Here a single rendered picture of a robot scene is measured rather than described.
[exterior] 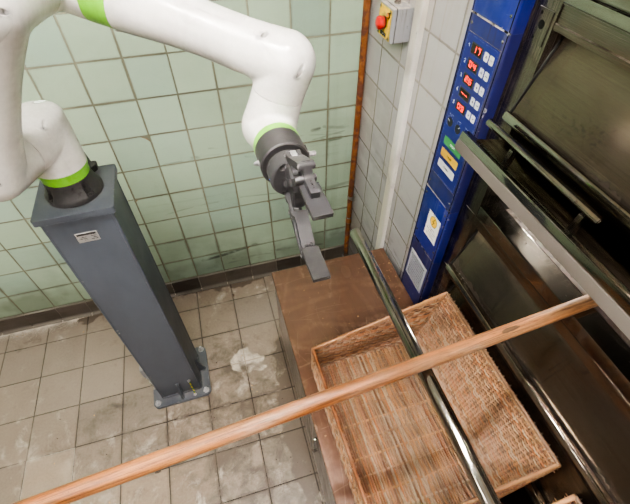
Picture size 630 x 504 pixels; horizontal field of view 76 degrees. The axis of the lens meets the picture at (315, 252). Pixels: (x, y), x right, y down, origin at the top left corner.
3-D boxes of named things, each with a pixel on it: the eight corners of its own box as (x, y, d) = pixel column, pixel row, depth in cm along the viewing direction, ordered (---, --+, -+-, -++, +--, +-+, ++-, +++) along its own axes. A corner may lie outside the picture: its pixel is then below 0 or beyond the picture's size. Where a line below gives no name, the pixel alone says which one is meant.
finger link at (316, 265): (301, 248, 68) (301, 251, 68) (313, 280, 63) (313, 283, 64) (318, 245, 69) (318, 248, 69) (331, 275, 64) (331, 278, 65)
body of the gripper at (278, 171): (305, 142, 70) (322, 174, 64) (306, 181, 77) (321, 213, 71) (263, 150, 69) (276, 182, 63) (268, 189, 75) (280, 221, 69)
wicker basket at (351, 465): (430, 331, 153) (448, 287, 132) (523, 492, 117) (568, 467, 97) (308, 367, 143) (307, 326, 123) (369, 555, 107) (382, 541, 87)
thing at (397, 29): (396, 31, 135) (401, -3, 128) (409, 42, 129) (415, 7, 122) (375, 33, 134) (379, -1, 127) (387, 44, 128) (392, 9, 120)
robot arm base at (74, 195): (54, 157, 123) (44, 140, 118) (106, 149, 126) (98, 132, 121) (43, 213, 106) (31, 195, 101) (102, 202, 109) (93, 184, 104)
